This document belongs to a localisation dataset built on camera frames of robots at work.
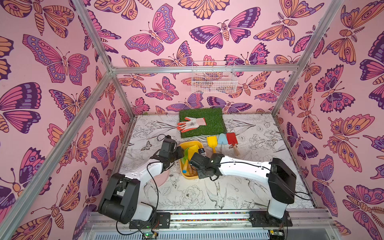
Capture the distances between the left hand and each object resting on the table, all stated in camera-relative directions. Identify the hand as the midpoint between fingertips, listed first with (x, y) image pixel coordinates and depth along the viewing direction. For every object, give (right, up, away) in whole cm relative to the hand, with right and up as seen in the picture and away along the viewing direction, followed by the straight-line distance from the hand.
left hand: (184, 149), depth 91 cm
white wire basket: (+19, +46, +4) cm, 49 cm away
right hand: (+10, -12, -9) cm, 18 cm away
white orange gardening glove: (+4, +16, +18) cm, 25 cm away
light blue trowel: (+26, +5, +14) cm, 30 cm away
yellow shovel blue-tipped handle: (+18, +4, +11) cm, 22 cm away
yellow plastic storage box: (+2, +2, +8) cm, 9 cm away
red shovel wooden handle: (+32, +5, +12) cm, 35 cm away
